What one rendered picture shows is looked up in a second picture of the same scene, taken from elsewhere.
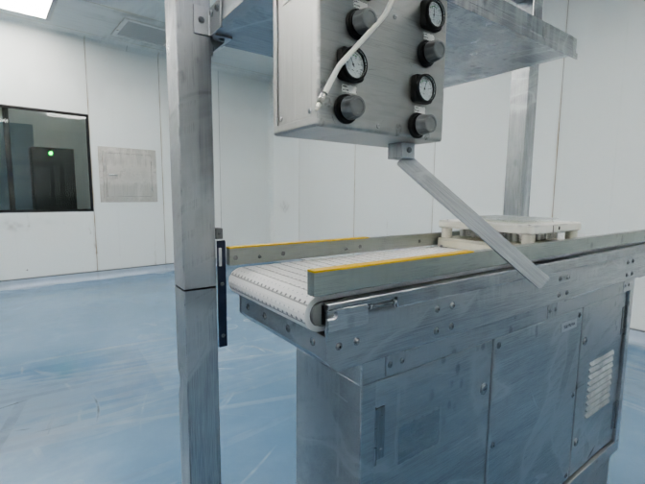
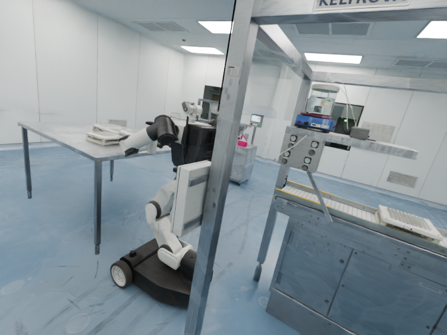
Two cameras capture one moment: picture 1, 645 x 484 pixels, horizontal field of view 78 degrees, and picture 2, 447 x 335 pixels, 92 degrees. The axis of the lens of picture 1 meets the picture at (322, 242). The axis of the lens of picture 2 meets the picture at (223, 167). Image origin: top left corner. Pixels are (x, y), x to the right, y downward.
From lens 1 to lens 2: 1.17 m
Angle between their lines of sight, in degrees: 64
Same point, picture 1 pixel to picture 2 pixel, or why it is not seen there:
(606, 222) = not seen: outside the picture
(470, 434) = (330, 270)
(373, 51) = (294, 151)
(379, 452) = (290, 242)
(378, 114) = (293, 163)
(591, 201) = not seen: outside the picture
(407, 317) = (299, 211)
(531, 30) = (372, 147)
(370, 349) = (285, 211)
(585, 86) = not seen: outside the picture
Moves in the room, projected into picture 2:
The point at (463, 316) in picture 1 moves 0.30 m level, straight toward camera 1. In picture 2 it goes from (322, 224) to (273, 217)
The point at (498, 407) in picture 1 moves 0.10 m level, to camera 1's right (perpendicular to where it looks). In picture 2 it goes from (350, 275) to (366, 288)
